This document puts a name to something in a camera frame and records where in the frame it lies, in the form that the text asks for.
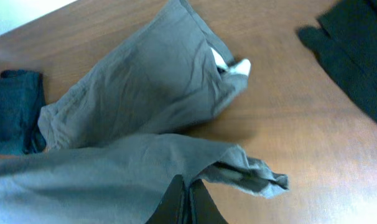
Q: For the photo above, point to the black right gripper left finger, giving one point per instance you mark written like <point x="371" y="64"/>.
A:
<point x="171" y="208"/>

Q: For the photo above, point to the black clothes pile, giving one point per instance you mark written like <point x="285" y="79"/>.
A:
<point x="345" y="45"/>

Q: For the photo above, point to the grey shorts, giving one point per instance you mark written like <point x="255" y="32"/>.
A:
<point x="114" y="139"/>

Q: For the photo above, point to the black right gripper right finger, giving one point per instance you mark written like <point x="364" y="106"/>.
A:
<point x="202" y="207"/>

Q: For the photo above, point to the folded navy blue garment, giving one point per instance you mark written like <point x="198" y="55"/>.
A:
<point x="21" y="99"/>

